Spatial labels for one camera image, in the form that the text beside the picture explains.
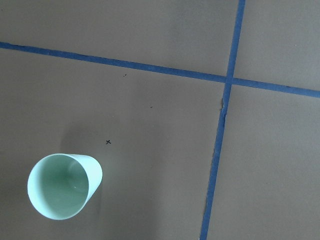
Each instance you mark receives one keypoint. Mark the green paper cup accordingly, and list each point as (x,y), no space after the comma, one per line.
(60,184)

